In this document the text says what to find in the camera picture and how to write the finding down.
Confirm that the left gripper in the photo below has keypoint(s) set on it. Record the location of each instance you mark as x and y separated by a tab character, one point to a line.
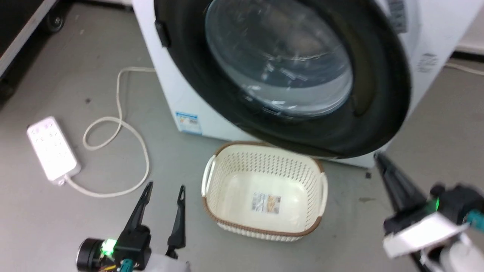
132	245

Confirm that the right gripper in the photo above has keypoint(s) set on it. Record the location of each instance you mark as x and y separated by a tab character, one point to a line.
427	226

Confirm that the black round glass washer door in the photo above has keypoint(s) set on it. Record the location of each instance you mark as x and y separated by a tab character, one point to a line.
378	87

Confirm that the white front-load washing machine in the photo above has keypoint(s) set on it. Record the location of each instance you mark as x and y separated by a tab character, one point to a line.
170	87

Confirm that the cream plastic laundry basket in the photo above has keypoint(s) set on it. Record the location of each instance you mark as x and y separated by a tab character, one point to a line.
234	196

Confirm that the blue energy label sticker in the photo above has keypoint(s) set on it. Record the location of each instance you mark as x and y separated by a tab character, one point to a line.
188	121

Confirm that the paper label in basket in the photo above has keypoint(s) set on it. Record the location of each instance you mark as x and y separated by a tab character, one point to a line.
266	203

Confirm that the white power strip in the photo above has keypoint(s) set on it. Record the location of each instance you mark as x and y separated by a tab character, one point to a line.
51	149

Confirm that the black flight case with caster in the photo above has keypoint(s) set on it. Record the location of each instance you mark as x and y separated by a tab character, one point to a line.
22	26

